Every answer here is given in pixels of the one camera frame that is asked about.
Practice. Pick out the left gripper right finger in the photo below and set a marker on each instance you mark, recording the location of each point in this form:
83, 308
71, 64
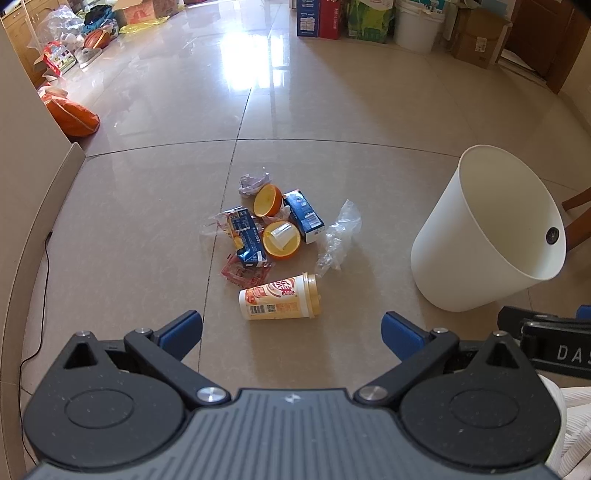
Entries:
422, 354

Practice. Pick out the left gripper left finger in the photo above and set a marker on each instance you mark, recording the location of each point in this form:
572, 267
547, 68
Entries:
159, 355

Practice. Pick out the white plastic trash bin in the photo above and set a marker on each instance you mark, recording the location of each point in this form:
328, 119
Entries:
495, 231

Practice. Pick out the orange milk tea cup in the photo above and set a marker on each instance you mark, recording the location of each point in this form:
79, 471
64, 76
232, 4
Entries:
290, 298

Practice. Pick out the clear plastic bag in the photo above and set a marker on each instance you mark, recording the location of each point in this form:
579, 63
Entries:
338, 238

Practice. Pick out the orange peel half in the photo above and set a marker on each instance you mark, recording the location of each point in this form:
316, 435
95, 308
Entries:
268, 201
277, 254

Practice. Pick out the white ribbed plastic cup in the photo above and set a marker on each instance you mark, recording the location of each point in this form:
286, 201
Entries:
281, 233

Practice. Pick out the lilac paper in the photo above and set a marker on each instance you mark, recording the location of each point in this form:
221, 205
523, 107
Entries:
251, 183

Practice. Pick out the red printed clear wrapper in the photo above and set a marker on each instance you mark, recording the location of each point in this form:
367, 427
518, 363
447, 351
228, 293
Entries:
245, 277

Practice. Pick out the white tissue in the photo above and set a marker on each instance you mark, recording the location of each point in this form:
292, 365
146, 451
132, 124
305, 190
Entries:
283, 214

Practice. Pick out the orange cloth bag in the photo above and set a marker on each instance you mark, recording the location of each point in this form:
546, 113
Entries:
74, 120

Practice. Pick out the colourful toy box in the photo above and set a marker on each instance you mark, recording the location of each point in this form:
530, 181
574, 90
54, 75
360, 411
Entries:
57, 58

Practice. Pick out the dark wooden door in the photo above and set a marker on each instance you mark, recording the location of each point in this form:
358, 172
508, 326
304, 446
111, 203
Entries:
548, 36

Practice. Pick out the brown cardboard box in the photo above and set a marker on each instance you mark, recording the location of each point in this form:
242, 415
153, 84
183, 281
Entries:
476, 35

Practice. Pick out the basketball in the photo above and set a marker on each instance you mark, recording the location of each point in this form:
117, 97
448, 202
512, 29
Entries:
97, 39

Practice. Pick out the yellow plastic bag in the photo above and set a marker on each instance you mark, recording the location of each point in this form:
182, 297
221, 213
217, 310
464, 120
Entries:
142, 26

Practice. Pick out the white plastic bucket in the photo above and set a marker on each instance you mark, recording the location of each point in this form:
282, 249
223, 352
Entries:
416, 26

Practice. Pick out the green cardboard box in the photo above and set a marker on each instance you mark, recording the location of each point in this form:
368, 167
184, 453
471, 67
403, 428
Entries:
369, 20

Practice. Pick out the red cardboard box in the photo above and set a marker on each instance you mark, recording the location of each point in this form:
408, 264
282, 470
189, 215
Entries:
330, 19

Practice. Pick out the blue cardboard box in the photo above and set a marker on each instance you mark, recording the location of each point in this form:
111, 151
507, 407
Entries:
308, 18

